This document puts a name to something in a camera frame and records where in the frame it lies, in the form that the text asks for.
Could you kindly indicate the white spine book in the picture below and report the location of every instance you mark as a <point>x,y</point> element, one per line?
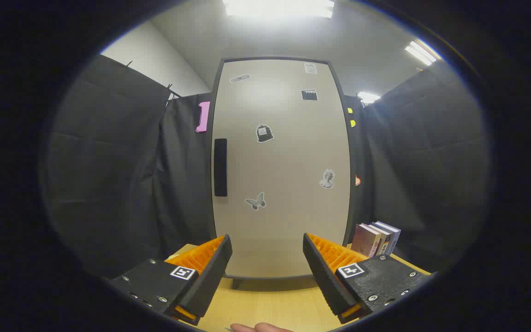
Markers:
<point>383,240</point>

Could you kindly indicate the maroon cover book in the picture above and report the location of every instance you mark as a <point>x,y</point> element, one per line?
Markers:
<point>364,240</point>

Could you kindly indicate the dark frame cabinet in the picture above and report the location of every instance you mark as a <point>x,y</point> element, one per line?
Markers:
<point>349,138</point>

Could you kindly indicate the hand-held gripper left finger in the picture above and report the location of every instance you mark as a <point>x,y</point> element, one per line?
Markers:
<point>212,272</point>

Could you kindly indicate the black backdrop cloth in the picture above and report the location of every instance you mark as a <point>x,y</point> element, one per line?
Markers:
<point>109,161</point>

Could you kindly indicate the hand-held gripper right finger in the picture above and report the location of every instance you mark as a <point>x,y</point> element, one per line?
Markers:
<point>323,272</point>

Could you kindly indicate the grey cabinet door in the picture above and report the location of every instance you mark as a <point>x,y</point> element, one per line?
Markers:
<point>284,161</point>

